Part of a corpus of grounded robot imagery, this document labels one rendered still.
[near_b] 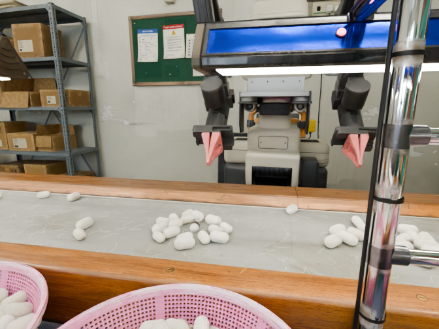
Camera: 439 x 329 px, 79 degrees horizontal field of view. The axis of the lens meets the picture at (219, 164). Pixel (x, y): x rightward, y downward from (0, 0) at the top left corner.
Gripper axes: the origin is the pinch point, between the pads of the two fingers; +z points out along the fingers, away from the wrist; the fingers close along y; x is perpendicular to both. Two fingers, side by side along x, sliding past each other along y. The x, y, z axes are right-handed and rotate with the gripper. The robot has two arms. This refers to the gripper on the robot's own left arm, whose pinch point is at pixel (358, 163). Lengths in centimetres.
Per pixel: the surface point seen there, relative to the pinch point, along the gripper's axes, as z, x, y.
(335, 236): 22.2, -7.3, -9.3
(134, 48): -187, 77, -154
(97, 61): -183, 89, -199
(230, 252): 27.5, -8.8, -27.4
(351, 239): 22.1, -6.6, -6.5
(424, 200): 4.9, 7.1, 16.0
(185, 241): 27.1, -10.6, -35.1
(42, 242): 30, -10, -62
